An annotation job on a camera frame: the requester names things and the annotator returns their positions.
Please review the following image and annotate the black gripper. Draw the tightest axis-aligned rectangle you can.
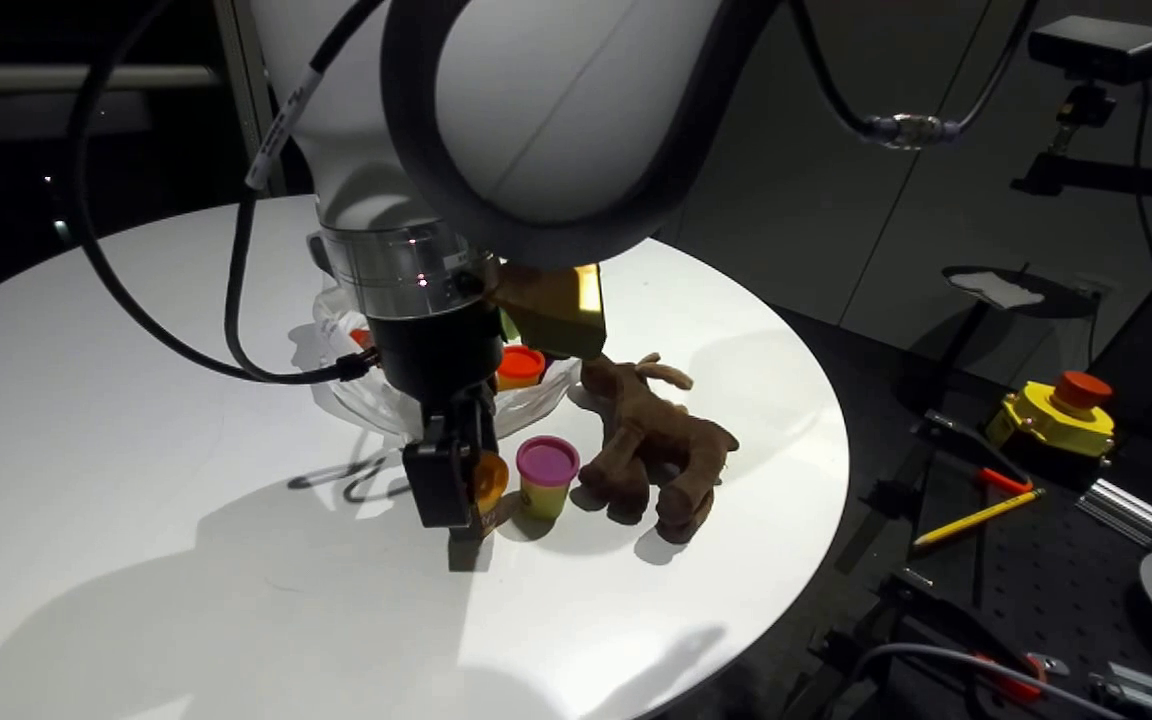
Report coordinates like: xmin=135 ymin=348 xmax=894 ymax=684
xmin=374 ymin=300 xmax=499 ymax=572

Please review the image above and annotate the orange lid small container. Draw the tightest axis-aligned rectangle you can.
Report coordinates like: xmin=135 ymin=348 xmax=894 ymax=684
xmin=498 ymin=345 xmax=549 ymax=388

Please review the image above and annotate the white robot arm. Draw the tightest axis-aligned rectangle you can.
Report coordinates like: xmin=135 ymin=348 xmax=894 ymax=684
xmin=246 ymin=0 xmax=777 ymax=566

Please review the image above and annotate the brown deer plush toy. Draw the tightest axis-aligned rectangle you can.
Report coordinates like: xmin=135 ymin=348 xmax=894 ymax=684
xmin=580 ymin=350 xmax=742 ymax=543

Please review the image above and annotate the white plastic bag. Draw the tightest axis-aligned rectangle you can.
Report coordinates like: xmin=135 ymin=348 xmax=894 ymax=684
xmin=288 ymin=234 xmax=583 ymax=507

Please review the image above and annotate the yellow pencil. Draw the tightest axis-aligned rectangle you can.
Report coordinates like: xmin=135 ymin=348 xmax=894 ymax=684
xmin=912 ymin=489 xmax=1046 ymax=548

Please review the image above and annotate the yellow emergency stop button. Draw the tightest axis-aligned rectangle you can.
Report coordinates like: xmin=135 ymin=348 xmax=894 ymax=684
xmin=984 ymin=373 xmax=1118 ymax=458

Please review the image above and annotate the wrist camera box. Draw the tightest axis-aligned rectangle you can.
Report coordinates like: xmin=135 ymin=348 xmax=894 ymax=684
xmin=498 ymin=265 xmax=604 ymax=354

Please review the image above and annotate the black camera cable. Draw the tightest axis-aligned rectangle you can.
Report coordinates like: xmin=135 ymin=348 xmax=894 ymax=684
xmin=59 ymin=0 xmax=402 ymax=388

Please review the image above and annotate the black camera on mount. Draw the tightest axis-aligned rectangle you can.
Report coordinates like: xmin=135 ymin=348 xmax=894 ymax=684
xmin=1016 ymin=14 xmax=1152 ymax=195

